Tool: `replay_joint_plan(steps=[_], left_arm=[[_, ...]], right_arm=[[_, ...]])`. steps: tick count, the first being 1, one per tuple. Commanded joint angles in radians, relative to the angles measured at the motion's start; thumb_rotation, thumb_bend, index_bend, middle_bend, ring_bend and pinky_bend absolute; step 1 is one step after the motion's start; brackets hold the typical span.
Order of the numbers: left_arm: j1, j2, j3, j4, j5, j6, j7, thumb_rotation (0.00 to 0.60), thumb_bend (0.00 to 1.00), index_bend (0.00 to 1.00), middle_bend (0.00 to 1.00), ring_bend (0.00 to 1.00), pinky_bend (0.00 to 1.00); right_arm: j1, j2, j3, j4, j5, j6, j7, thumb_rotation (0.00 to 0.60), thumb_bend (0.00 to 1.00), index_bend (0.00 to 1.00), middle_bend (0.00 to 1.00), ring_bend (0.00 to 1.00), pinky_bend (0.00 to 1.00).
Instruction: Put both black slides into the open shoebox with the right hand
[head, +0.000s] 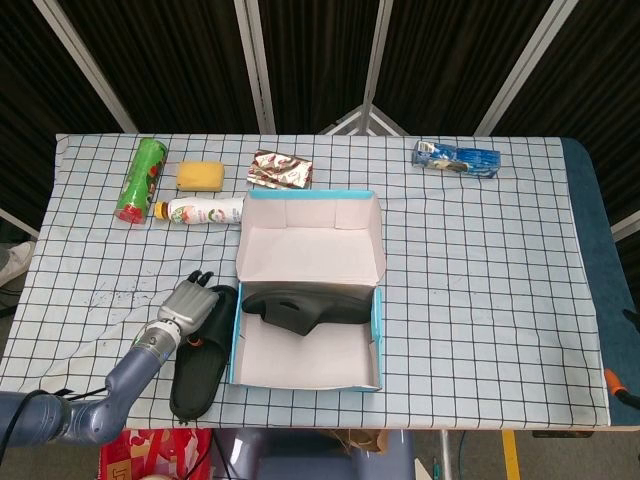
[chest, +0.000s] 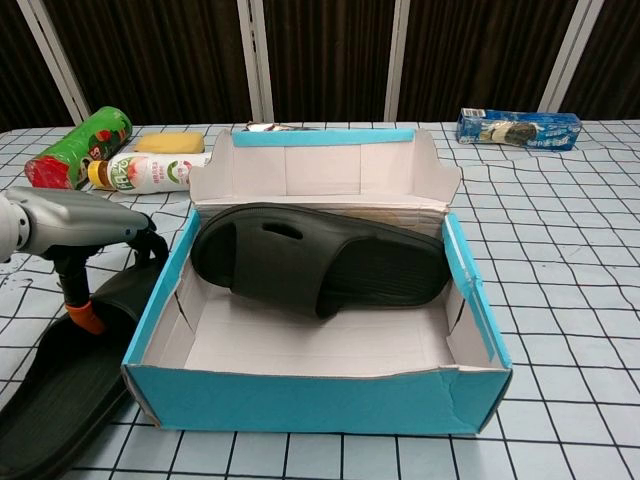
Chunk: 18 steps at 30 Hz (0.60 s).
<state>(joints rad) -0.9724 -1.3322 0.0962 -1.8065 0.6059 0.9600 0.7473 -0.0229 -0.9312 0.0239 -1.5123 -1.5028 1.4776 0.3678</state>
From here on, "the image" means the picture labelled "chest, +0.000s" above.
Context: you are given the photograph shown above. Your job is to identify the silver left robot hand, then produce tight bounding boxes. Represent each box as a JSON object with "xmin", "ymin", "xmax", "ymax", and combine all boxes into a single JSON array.
[{"xmin": 19, "ymin": 187, "xmax": 169, "ymax": 336}]

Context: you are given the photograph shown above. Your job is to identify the black slipper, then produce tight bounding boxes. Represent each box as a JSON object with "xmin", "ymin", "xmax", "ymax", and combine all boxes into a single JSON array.
[
  {"xmin": 0, "ymin": 259, "xmax": 156, "ymax": 479},
  {"xmin": 189, "ymin": 201, "xmax": 453, "ymax": 321}
]

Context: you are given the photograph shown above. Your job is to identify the light blue shoe box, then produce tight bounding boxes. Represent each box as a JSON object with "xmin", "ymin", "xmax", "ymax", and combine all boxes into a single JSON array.
[{"xmin": 122, "ymin": 126, "xmax": 514, "ymax": 435}]

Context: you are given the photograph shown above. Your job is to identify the blue snack wrapper package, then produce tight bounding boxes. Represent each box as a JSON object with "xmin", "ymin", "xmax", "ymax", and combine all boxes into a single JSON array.
[{"xmin": 455, "ymin": 107, "xmax": 582, "ymax": 153}]

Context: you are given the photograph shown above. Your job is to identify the green chips can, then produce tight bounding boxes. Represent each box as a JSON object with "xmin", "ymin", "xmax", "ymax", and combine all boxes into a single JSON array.
[{"xmin": 24, "ymin": 105, "xmax": 134, "ymax": 191}]

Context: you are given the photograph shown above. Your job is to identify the white drink bottle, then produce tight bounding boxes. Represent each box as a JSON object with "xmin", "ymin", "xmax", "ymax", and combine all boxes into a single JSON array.
[{"xmin": 87, "ymin": 151, "xmax": 214, "ymax": 194}]

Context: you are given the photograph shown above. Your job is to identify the yellow sponge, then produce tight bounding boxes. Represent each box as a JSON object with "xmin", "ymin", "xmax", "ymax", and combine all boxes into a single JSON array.
[{"xmin": 135, "ymin": 131, "xmax": 206, "ymax": 155}]

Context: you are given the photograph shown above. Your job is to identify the black folding screen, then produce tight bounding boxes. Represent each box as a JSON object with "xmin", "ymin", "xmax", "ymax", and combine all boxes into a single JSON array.
[{"xmin": 0, "ymin": 0, "xmax": 640, "ymax": 132}]

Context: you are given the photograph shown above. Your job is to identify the red silver snack packet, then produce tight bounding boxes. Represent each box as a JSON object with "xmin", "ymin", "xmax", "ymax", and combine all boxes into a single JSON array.
[{"xmin": 244, "ymin": 121, "xmax": 326, "ymax": 134}]

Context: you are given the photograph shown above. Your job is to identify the checked tablecloth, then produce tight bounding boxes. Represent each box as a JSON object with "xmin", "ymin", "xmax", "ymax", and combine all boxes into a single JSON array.
[{"xmin": 0, "ymin": 118, "xmax": 640, "ymax": 480}]

